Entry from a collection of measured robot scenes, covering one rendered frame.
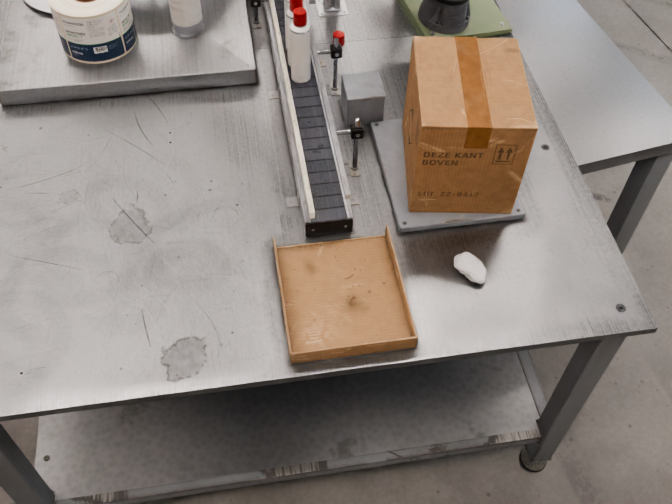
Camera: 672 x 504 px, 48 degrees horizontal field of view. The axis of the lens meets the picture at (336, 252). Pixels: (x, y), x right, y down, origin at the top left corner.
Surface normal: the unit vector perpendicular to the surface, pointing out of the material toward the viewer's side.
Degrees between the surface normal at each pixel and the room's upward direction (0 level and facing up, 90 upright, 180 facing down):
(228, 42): 0
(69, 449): 0
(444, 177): 90
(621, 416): 0
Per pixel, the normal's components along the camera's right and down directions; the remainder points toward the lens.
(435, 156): 0.00, 0.79
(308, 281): 0.02, -0.62
